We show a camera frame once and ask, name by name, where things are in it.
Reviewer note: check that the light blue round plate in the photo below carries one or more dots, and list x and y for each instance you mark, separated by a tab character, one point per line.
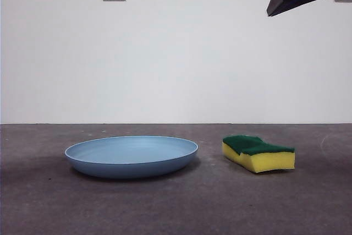
132	160

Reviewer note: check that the yellow sponge with green pad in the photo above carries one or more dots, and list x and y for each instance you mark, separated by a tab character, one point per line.
261	160

